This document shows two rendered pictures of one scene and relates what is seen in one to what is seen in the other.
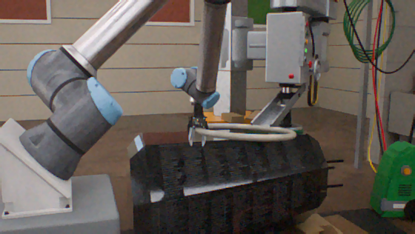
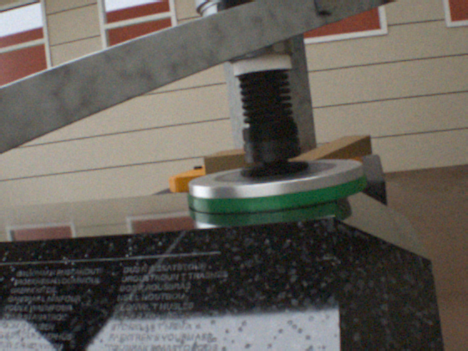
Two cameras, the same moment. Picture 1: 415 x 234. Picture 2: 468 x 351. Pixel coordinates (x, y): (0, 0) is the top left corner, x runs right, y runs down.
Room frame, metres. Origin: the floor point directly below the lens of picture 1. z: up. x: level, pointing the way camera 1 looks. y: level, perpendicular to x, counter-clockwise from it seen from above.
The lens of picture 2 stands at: (1.88, -0.76, 0.89)
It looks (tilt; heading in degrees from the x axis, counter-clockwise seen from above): 6 degrees down; 28
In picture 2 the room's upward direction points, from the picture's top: 7 degrees counter-clockwise
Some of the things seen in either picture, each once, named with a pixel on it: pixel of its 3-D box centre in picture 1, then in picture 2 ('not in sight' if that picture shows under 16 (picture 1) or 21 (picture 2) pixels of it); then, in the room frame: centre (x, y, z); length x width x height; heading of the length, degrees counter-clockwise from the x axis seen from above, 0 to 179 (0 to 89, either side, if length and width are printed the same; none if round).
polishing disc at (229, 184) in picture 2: (285, 126); (275, 176); (2.41, -0.53, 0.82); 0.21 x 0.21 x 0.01
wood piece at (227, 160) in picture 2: (232, 117); (233, 162); (2.88, -0.23, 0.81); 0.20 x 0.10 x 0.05; 19
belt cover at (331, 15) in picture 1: (304, 7); not in sight; (2.71, -0.71, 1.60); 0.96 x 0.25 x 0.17; 150
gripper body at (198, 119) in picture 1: (198, 115); not in sight; (1.83, 0.02, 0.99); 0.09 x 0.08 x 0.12; 0
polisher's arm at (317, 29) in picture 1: (307, 53); not in sight; (2.74, -0.74, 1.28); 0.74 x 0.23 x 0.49; 150
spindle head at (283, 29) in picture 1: (291, 50); not in sight; (2.48, -0.57, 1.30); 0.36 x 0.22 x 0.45; 150
